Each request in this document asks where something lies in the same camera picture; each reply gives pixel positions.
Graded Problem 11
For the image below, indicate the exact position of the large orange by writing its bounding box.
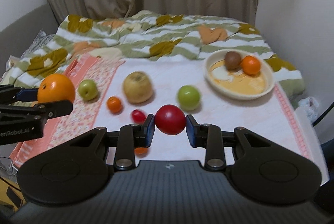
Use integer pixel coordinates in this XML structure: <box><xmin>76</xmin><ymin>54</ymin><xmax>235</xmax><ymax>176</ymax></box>
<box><xmin>37</xmin><ymin>74</ymin><xmax>75</xmax><ymax>104</ymax></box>

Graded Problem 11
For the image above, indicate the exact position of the small green apple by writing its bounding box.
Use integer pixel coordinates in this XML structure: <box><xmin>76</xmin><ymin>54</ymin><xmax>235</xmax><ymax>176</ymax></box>
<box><xmin>78</xmin><ymin>79</ymin><xmax>99</xmax><ymax>101</ymax></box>

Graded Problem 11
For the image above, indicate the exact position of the small mandarin orange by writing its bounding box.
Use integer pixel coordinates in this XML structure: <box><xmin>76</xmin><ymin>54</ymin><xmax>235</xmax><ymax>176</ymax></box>
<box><xmin>106</xmin><ymin>96</ymin><xmax>123</xmax><ymax>114</ymax></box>

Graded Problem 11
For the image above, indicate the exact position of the small red cherry tomato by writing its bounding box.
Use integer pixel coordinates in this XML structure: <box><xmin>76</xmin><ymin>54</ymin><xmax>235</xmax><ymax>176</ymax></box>
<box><xmin>131</xmin><ymin>109</ymin><xmax>147</xmax><ymax>124</ymax></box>

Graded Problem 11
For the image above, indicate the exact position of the large red tomato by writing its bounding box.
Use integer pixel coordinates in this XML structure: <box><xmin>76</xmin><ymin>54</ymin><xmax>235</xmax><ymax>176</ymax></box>
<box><xmin>155</xmin><ymin>105</ymin><xmax>186</xmax><ymax>135</ymax></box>

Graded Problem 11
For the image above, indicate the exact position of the grey sofa backrest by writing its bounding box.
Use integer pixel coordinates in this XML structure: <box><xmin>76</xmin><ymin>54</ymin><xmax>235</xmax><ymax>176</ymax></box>
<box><xmin>1</xmin><ymin>4</ymin><xmax>59</xmax><ymax>75</ymax></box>

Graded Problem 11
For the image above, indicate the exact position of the grey patterned pillow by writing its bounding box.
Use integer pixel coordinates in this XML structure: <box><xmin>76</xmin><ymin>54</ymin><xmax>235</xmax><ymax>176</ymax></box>
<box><xmin>21</xmin><ymin>29</ymin><xmax>55</xmax><ymax>58</ymax></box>

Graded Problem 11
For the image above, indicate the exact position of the white pink floral towel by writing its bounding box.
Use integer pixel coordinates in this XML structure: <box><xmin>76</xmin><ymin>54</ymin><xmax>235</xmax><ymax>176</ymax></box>
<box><xmin>10</xmin><ymin>54</ymin><xmax>329</xmax><ymax>182</ymax></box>

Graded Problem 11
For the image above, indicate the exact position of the white crumpled plastic bag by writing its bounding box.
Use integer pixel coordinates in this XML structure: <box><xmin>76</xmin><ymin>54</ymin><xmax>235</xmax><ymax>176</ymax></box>
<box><xmin>298</xmin><ymin>97</ymin><xmax>319</xmax><ymax>123</ymax></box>

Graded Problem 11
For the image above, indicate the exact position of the yellow brown pear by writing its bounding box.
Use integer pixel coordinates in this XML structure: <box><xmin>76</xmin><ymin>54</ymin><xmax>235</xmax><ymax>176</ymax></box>
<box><xmin>122</xmin><ymin>71</ymin><xmax>153</xmax><ymax>104</ymax></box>

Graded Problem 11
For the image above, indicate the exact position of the cream oval fruit bowl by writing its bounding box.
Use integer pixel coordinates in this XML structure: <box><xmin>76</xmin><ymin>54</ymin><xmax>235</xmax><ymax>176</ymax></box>
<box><xmin>203</xmin><ymin>49</ymin><xmax>275</xmax><ymax>101</ymax></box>

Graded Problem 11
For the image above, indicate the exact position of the orange in bowl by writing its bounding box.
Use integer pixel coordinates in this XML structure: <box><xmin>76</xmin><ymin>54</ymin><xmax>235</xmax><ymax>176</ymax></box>
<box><xmin>241</xmin><ymin>56</ymin><xmax>261</xmax><ymax>75</ymax></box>

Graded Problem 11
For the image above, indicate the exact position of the large green apple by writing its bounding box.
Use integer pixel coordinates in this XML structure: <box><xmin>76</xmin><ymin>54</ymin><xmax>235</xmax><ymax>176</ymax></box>
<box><xmin>177</xmin><ymin>85</ymin><xmax>201</xmax><ymax>111</ymax></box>

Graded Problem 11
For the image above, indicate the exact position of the brown kiwi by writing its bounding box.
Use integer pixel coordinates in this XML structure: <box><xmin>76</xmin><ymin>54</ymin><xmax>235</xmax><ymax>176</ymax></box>
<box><xmin>224</xmin><ymin>51</ymin><xmax>242</xmax><ymax>71</ymax></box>

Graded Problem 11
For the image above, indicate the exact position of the green striped floral duvet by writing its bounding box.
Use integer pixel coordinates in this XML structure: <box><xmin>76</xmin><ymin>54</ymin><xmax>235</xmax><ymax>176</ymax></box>
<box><xmin>1</xmin><ymin>10</ymin><xmax>305</xmax><ymax>98</ymax></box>

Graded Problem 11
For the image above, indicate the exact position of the black cable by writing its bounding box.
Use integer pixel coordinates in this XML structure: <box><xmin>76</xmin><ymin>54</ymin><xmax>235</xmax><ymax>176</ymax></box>
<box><xmin>312</xmin><ymin>102</ymin><xmax>334</xmax><ymax>127</ymax></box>

